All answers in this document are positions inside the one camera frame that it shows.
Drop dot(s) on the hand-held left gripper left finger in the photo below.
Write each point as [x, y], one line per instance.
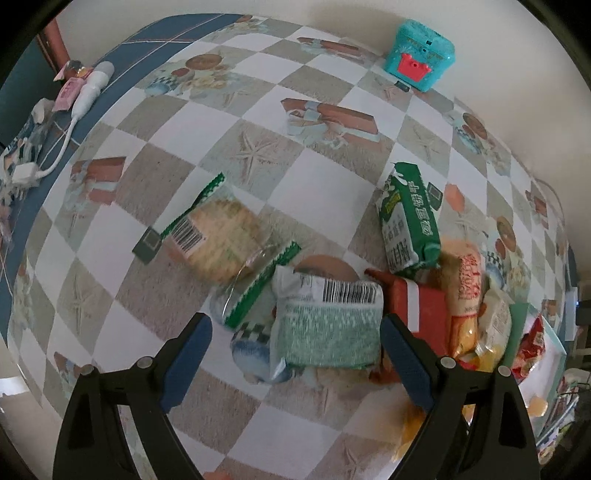
[187, 364]

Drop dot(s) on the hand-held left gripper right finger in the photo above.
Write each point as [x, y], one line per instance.
[408, 364]

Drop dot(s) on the green white barcode snack packet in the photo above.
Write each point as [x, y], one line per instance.
[328, 332]

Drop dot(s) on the large red crinkly snack packet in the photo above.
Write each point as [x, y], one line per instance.
[531, 346]

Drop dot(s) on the teal tray with white inside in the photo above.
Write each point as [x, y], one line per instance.
[551, 364]

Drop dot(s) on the dark green snack packet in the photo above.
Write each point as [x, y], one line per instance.
[408, 221]

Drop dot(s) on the red rectangular snack packet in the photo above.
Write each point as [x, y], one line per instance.
[425, 309]

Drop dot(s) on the yellow snack packet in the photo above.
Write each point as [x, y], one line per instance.
[411, 434]

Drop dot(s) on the orange snack packet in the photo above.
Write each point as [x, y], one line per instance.
[466, 300]

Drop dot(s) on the cream white snack packet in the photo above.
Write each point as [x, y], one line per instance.
[496, 327]

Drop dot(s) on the clear round biscuit packet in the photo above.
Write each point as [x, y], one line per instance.
[221, 240]

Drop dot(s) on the pale round pastry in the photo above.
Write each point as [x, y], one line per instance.
[538, 406]

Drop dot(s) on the pile of torn wrappers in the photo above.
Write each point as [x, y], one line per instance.
[23, 138]

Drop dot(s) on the small pink sachet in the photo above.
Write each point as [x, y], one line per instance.
[69, 92]

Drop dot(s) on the teal tin box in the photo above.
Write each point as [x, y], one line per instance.
[418, 50]

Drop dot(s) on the dark blue chair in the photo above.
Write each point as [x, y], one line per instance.
[23, 78]

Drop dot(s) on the reddish brown wooden bar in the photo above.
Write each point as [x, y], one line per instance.
[55, 44]

